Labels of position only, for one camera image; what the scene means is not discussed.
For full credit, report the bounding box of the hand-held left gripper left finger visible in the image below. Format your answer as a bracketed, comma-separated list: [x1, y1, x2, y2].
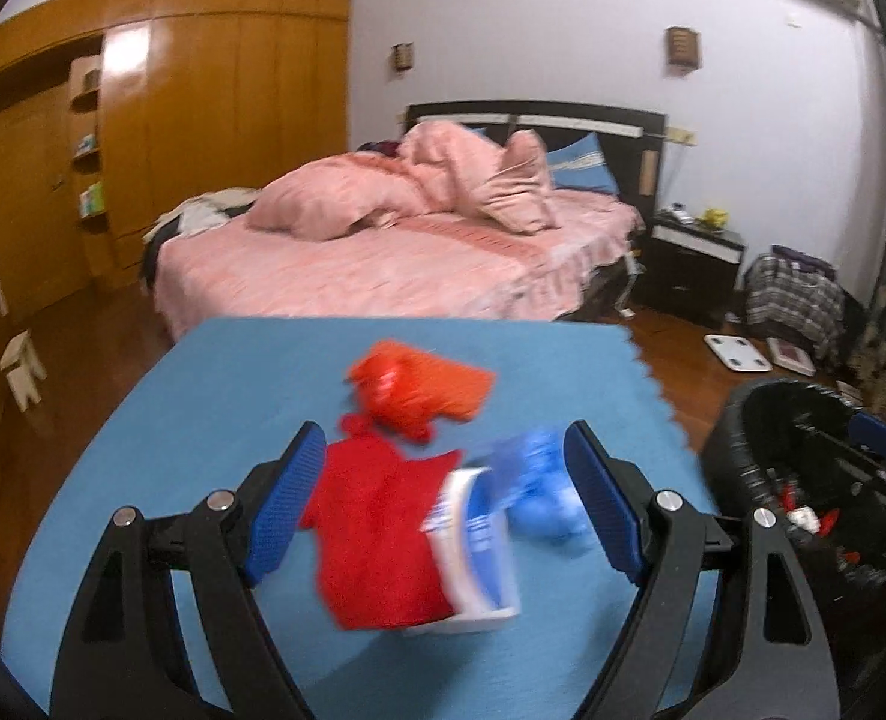
[51, 421, 329, 720]

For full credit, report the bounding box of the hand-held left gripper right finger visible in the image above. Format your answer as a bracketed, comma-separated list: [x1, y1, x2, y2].
[565, 421, 842, 720]

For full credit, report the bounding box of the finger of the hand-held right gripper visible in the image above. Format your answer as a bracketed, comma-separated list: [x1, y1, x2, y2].
[848, 412, 886, 458]
[792, 420, 875, 477]

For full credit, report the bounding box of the blue plastic glove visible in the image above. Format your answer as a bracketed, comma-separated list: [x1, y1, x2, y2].
[492, 427, 601, 556]

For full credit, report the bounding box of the red knit glove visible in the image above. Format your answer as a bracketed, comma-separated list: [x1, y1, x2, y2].
[779, 484, 842, 535]
[300, 411, 468, 631]

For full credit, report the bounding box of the black bin with plastic liner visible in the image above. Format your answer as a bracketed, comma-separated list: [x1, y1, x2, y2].
[700, 379, 886, 720]

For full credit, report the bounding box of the white and blue cloth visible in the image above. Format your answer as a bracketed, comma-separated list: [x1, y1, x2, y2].
[402, 465, 523, 635]

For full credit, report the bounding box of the red plastic wrapper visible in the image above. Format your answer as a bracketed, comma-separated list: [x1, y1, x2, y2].
[349, 356, 414, 421]

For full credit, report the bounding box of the orange knitted cloth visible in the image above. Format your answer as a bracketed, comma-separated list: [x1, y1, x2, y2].
[349, 341, 496, 440]

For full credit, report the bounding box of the white scale with red centre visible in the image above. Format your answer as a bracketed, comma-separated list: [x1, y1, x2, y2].
[769, 337, 818, 376]

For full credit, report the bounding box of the white bathroom scale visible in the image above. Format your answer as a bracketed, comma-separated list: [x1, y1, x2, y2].
[704, 334, 774, 374]

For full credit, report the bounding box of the blue tablecloth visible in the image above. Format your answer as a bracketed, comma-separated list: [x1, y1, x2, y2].
[0, 317, 718, 720]

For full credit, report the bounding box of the plaid cloth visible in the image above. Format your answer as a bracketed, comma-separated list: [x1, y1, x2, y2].
[743, 251, 845, 361]

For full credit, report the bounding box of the dark folded garment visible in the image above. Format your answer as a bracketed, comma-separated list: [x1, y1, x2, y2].
[771, 244, 838, 271]

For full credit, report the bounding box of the dark nightstand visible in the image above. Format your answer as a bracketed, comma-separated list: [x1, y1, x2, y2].
[642, 210, 748, 323]

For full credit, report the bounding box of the pink bedsheet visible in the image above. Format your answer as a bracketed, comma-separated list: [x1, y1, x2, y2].
[154, 191, 646, 338]

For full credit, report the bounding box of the pile of light clothes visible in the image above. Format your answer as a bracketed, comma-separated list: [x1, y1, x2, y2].
[143, 191, 260, 241]

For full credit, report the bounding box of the small wooden stool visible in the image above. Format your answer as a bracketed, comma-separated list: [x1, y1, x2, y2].
[0, 330, 46, 412]

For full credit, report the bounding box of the pink duvet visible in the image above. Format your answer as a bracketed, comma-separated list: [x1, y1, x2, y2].
[246, 120, 560, 241]

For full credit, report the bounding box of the blue patterned pillow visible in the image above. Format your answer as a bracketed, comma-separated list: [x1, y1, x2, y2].
[546, 133, 616, 194]

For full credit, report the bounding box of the bed with pink bedding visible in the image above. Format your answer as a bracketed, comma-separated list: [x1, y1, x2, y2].
[143, 100, 669, 338]

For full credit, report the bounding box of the wooden wardrobe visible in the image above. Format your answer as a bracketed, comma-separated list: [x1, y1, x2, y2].
[0, 0, 354, 316]

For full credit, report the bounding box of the large wooden wall lamp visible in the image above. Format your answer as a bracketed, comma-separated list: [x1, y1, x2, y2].
[666, 26, 703, 70]

